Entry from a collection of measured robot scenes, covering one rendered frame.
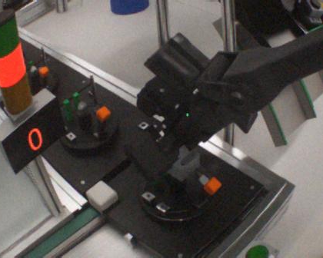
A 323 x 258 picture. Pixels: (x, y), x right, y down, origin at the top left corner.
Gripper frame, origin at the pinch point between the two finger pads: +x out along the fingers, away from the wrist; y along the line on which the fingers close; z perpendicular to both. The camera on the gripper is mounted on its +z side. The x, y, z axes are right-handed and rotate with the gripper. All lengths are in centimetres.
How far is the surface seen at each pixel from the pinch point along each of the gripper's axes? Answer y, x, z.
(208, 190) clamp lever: 0.9, -0.8, -10.0
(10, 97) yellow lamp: 20.5, -8.1, 18.0
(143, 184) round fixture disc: 2.9, 12.9, -4.2
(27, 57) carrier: -6, 54, 45
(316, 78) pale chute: -46.0, 2.5, -12.8
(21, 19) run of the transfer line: -25, 88, 79
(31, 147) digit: 20.0, -0.9, 11.4
